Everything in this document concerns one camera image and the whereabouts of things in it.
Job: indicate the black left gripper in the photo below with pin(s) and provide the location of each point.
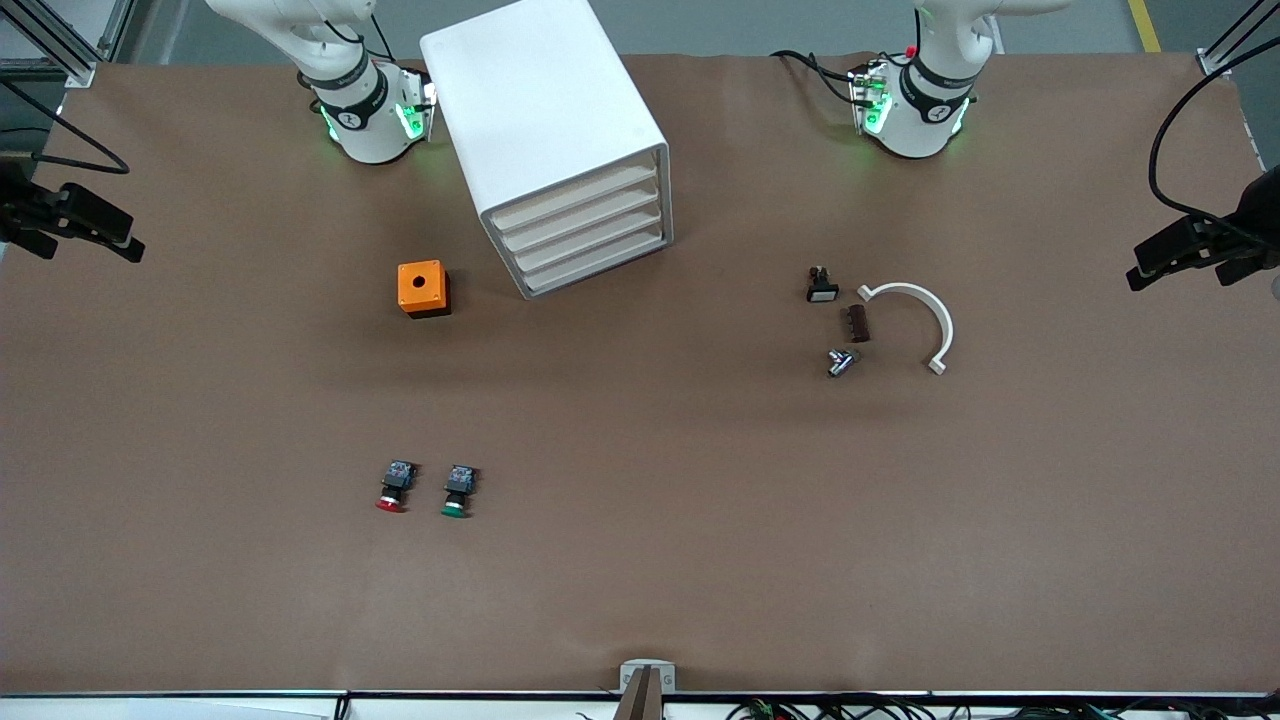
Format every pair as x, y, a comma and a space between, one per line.
1246, 222

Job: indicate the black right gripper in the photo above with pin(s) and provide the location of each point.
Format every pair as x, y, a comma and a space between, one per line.
22, 212

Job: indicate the red push button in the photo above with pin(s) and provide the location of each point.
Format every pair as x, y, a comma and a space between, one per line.
397, 482

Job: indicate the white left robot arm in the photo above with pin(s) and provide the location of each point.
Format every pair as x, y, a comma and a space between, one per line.
920, 130

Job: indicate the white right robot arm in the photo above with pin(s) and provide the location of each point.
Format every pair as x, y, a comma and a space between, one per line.
370, 130

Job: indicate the green push button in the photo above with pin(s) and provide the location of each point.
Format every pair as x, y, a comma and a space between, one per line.
458, 485

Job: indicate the orange box with hole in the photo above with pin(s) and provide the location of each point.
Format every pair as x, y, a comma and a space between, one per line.
420, 285

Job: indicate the brown terminal block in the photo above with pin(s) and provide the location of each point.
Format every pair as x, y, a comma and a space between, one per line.
857, 324

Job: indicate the aluminium frame post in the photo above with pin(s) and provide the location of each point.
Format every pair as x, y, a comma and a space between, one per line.
1215, 62
75, 70

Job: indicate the white curved bracket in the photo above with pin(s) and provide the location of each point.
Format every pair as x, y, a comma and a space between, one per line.
930, 305

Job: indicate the silver key switch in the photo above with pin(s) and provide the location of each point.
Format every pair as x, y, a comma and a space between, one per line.
840, 363

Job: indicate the black switch with white face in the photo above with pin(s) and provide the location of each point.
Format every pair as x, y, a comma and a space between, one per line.
822, 291

